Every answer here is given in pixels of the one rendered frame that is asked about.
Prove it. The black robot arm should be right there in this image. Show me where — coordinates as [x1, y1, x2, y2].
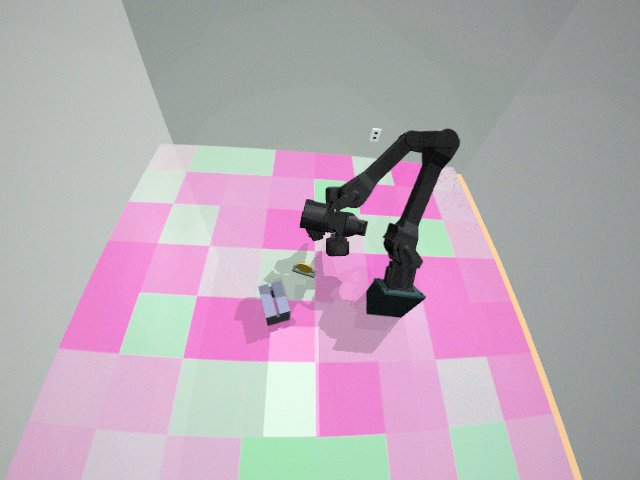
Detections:
[300, 129, 460, 292]

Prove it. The thin gold coin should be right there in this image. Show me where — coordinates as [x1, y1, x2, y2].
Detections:
[296, 263, 312, 273]

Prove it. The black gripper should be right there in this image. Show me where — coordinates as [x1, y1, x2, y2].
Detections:
[325, 186, 349, 256]

